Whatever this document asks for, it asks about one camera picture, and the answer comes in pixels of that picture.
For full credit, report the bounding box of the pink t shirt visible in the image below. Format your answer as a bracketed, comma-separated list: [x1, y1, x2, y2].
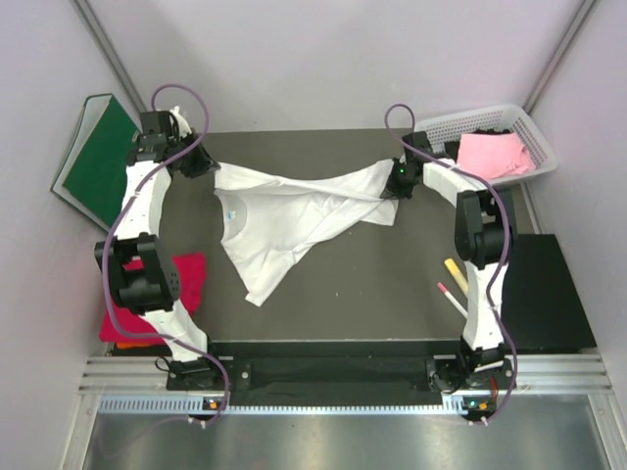
[457, 133, 536, 180]

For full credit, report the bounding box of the aluminium frame rail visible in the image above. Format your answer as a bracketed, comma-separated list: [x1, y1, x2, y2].
[78, 354, 612, 395]

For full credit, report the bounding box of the white plastic laundry basket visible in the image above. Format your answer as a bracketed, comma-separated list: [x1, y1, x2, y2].
[414, 105, 557, 185]

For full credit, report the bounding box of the yellow marker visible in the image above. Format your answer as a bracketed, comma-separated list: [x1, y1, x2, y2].
[444, 258, 469, 296]

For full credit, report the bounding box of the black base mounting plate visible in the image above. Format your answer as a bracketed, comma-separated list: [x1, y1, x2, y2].
[155, 340, 512, 407]

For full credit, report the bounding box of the black t shirt in basket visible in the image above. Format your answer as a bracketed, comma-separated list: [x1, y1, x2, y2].
[444, 129, 511, 162]

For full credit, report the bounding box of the black flat box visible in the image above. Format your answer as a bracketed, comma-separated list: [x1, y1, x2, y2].
[502, 234, 597, 353]

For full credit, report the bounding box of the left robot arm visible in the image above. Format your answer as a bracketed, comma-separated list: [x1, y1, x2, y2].
[94, 107, 222, 390]

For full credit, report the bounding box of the pink white pen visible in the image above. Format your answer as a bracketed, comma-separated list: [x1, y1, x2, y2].
[437, 282, 468, 318]

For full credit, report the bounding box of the white t shirt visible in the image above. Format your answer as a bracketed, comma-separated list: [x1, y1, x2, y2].
[215, 160, 398, 306]

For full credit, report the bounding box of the orange cloth under red shirt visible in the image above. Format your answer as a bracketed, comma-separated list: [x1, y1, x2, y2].
[116, 342, 151, 351]

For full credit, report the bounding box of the grey slotted cable duct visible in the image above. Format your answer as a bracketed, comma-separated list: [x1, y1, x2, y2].
[97, 394, 496, 415]

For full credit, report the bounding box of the green ring binder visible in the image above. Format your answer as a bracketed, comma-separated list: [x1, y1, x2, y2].
[51, 93, 137, 230]

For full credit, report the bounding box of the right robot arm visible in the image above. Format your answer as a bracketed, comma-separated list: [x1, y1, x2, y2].
[383, 132, 516, 388]

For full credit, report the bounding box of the red folded t shirt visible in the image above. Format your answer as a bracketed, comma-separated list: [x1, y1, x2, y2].
[99, 253, 207, 346]

